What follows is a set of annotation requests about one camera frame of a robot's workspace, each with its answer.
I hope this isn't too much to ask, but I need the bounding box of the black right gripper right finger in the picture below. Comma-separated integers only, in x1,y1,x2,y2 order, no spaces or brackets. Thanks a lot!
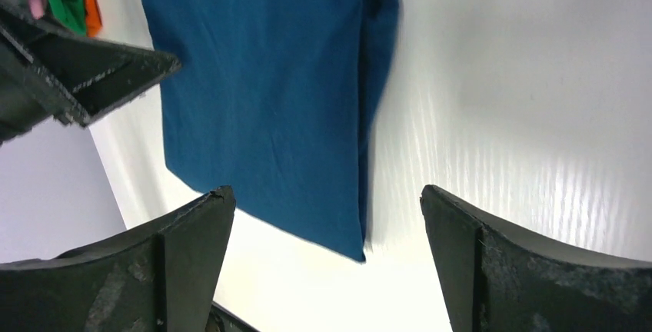
420,185,651,331

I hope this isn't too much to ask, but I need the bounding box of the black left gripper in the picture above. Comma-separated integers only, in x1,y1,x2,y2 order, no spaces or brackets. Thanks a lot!
1,0,181,144

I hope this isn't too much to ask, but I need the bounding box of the blue t-shirt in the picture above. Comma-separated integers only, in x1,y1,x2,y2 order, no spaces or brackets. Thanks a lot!
141,0,400,262

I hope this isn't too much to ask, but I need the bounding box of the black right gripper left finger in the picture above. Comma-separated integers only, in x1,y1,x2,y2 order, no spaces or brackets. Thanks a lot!
1,186,235,331

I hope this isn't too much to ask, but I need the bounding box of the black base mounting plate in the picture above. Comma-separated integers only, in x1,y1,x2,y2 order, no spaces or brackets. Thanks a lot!
205,301,258,332

